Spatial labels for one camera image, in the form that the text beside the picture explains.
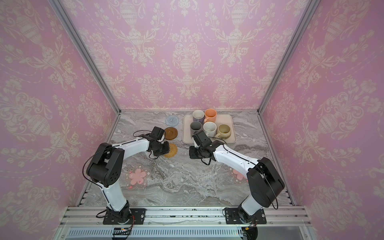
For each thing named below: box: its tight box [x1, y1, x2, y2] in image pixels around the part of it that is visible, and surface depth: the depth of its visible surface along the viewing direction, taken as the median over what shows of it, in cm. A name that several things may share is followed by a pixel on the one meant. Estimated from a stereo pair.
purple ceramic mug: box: [192, 109, 205, 125], surface depth 109 cm
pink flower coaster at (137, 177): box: [125, 164, 151, 190], surface depth 89 cm
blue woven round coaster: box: [165, 115, 180, 127], surface depth 116 cm
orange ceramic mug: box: [203, 108, 217, 123], surface depth 109 cm
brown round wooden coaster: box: [164, 127, 178, 140], surface depth 108 cm
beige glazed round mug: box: [215, 124, 231, 139], surface depth 102 cm
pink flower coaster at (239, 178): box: [228, 167, 249, 185], surface depth 88 cm
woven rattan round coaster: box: [164, 143, 178, 158], surface depth 99 cm
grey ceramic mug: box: [190, 121, 203, 137], surface depth 99 cm
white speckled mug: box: [203, 121, 217, 138], surface depth 104 cm
